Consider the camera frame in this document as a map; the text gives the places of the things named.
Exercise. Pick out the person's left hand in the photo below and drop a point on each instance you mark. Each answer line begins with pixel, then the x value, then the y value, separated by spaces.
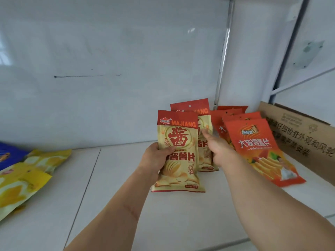
pixel 151 160

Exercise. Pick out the person's right hand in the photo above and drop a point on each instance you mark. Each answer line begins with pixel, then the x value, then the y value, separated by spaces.
pixel 221 152

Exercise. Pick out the person's right thumb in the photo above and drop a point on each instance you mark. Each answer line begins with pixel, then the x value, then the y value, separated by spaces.
pixel 206 135

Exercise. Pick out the person's left thumb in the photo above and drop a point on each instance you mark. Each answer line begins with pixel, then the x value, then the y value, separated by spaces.
pixel 169 150

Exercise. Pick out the beige red-top chip packet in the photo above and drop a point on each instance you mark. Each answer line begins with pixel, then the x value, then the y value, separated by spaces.
pixel 202 120
pixel 180 138

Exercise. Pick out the person's right forearm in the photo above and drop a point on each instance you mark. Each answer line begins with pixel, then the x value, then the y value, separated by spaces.
pixel 269 209

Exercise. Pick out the person's left forearm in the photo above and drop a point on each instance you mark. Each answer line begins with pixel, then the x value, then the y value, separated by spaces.
pixel 115 216

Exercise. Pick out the orange chip packet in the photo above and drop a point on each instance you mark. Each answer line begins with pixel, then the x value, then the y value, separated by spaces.
pixel 235 108
pixel 217 122
pixel 261 148
pixel 242 117

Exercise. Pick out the brown cardboard box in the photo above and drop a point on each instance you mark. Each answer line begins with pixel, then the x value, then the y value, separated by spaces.
pixel 301 135

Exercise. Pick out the yellow snack packet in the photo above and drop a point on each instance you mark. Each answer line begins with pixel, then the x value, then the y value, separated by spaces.
pixel 18 188
pixel 49 159

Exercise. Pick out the blue snack packet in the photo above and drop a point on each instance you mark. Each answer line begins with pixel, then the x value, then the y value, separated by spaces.
pixel 10 154

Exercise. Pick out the metal shelf upright post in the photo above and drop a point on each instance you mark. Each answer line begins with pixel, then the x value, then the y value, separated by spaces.
pixel 223 54

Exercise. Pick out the white shelf frame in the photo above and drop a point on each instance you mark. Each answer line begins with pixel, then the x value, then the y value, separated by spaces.
pixel 293 49

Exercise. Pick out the white wall mounting plate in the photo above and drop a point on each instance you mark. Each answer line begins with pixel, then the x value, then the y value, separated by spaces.
pixel 308 53

